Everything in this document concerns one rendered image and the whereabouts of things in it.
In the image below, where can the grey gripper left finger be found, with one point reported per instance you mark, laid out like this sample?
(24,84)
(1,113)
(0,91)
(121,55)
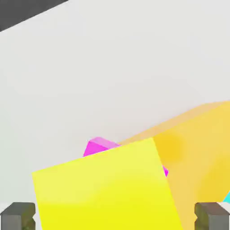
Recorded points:
(17,215)

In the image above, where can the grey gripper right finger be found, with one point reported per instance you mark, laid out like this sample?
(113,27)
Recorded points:
(213,218)

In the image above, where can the small cyan cube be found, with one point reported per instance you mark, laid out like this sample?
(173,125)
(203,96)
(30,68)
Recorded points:
(227,198)

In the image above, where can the small yellow cube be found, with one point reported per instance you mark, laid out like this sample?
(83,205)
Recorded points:
(107,188)

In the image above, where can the small magenta cube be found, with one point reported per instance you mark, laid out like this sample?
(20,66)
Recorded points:
(97,147)

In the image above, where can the large orange box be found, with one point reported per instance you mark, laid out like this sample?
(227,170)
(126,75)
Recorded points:
(197,152)

